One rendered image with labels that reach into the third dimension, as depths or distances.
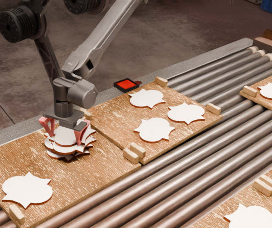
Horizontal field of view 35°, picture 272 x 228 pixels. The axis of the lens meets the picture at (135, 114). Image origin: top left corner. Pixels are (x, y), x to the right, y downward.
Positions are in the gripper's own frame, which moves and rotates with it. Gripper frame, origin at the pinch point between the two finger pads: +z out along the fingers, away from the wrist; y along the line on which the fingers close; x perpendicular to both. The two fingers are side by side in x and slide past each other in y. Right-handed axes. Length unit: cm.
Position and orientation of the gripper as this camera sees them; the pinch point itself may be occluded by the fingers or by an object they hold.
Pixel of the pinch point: (65, 138)
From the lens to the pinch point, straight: 133.3
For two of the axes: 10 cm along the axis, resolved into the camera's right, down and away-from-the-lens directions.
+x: 3.9, -4.7, 7.9
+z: -0.5, 8.5, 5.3
